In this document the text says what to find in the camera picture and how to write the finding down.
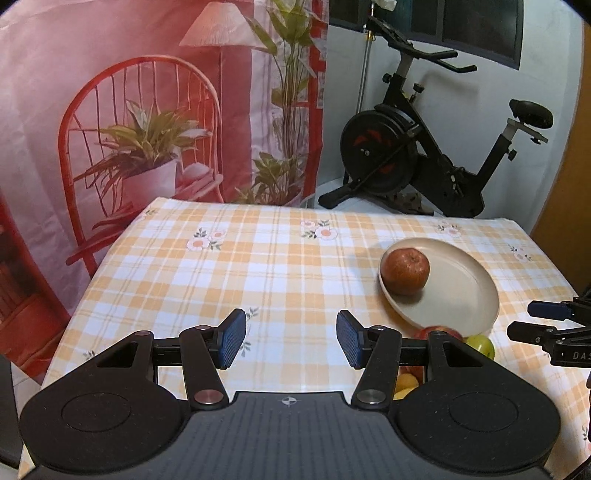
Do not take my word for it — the beige round plate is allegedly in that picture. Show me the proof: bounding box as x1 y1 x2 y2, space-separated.
379 237 500 335

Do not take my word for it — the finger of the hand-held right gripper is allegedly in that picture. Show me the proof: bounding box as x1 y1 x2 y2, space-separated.
507 322 591 346
527 298 591 320

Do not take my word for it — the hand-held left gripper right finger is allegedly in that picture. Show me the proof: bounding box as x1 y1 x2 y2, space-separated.
336 310 492 409

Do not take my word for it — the metal stand pole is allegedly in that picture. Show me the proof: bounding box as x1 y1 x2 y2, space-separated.
358 28 375 114

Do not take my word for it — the black exercise bike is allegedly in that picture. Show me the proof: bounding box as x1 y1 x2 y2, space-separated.
318 4 555 219

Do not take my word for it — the printed backdrop cloth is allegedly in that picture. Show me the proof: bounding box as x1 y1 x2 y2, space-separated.
0 0 331 393

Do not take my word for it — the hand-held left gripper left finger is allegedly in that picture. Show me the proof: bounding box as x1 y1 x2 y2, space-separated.
95 309 247 410

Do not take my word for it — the dark window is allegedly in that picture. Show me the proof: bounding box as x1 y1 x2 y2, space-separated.
330 0 525 70

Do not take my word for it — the brownish red apple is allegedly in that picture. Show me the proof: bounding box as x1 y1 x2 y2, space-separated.
381 247 431 296

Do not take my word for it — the brown wooden panel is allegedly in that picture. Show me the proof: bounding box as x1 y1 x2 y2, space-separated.
531 28 591 296

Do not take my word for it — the shiny red apple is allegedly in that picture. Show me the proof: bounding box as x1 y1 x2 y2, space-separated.
398 325 465 377

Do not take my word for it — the green apple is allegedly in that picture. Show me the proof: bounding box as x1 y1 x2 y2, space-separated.
464 335 496 361

